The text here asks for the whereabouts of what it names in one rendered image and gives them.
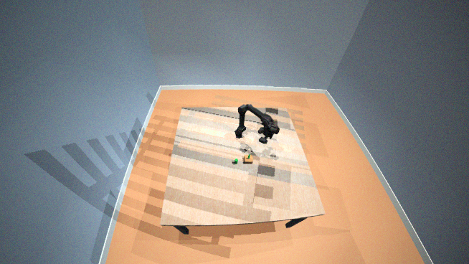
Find tan rectangular block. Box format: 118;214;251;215
244;155;253;164

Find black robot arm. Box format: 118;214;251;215
234;104;280;138

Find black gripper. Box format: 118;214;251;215
259;130;274;144

